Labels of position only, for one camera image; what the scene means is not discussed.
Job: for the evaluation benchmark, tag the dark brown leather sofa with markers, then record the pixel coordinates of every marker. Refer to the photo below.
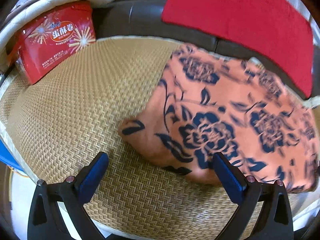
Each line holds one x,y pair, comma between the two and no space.
143,18

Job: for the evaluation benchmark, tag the woven bamboo sofa mat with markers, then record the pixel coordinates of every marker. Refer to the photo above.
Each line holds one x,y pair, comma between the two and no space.
57,126

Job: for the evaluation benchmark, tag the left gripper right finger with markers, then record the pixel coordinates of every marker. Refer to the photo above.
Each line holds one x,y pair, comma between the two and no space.
275,217

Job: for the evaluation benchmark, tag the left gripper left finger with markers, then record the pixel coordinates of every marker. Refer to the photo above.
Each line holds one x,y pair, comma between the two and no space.
45,220

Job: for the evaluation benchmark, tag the white quilted folded blanket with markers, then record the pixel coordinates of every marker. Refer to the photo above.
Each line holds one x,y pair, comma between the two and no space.
27,12

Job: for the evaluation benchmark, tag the red knit blanket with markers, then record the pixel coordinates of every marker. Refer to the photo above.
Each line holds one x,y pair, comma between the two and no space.
273,28

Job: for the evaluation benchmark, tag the orange black floral garment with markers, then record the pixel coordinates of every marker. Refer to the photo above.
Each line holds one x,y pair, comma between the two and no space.
205,104

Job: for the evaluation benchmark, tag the red gift box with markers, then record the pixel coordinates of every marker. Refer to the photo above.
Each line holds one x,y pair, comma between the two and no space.
52,37

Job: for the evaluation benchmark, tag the blue yellow sprayer bottle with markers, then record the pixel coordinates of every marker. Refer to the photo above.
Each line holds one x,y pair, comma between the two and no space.
7,158

